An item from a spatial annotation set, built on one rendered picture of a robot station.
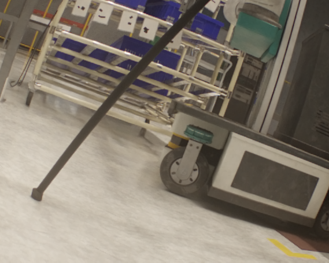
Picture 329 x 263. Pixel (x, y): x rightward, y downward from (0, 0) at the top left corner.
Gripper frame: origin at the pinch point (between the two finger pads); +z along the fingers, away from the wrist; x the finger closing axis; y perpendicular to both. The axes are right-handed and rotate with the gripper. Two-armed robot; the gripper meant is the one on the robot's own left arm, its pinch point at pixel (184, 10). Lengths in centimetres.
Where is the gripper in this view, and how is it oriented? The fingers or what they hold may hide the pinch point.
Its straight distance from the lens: 193.1
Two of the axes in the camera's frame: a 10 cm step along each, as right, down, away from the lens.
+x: -0.8, 0.2, -10.0
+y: -9.3, -3.6, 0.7
